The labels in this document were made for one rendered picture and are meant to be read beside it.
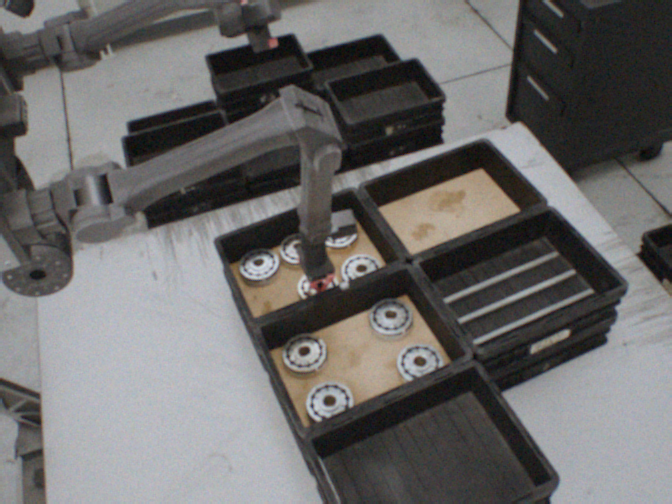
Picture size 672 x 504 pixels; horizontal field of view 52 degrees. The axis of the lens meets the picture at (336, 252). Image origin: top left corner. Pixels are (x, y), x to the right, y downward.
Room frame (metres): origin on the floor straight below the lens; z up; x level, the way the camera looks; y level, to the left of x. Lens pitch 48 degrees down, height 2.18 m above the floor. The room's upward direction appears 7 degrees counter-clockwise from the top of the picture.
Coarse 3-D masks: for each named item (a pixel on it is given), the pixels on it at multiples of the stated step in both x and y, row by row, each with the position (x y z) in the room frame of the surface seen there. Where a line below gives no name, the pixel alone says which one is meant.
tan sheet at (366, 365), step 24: (336, 336) 0.93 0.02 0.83; (360, 336) 0.93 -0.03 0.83; (408, 336) 0.91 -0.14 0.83; (432, 336) 0.90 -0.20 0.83; (336, 360) 0.87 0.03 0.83; (360, 360) 0.86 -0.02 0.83; (384, 360) 0.85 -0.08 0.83; (288, 384) 0.82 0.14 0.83; (312, 384) 0.81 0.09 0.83; (360, 384) 0.80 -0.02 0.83; (384, 384) 0.79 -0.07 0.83
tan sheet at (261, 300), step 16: (368, 240) 1.23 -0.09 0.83; (336, 256) 1.18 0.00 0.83; (352, 256) 1.18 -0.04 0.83; (288, 272) 1.15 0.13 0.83; (336, 272) 1.13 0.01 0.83; (256, 288) 1.11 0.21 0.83; (272, 288) 1.10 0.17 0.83; (288, 288) 1.10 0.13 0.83; (256, 304) 1.06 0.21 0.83; (272, 304) 1.05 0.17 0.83
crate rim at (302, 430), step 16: (384, 272) 1.03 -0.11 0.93; (416, 272) 1.02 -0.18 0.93; (352, 288) 0.99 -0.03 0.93; (304, 304) 0.96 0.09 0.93; (432, 304) 0.92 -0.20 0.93; (272, 320) 0.93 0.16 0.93; (448, 320) 0.87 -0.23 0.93; (256, 336) 0.89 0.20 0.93; (464, 352) 0.79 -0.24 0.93; (272, 368) 0.80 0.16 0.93; (448, 368) 0.75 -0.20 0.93; (416, 384) 0.72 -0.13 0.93; (288, 400) 0.73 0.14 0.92; (368, 400) 0.70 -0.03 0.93; (304, 432) 0.65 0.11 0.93
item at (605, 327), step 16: (576, 336) 0.86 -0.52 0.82; (592, 336) 0.89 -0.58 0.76; (544, 352) 0.83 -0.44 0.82; (560, 352) 0.86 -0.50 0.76; (576, 352) 0.88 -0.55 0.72; (512, 368) 0.80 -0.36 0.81; (528, 368) 0.83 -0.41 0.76; (544, 368) 0.84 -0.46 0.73; (496, 384) 0.80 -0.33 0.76; (512, 384) 0.82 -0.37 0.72
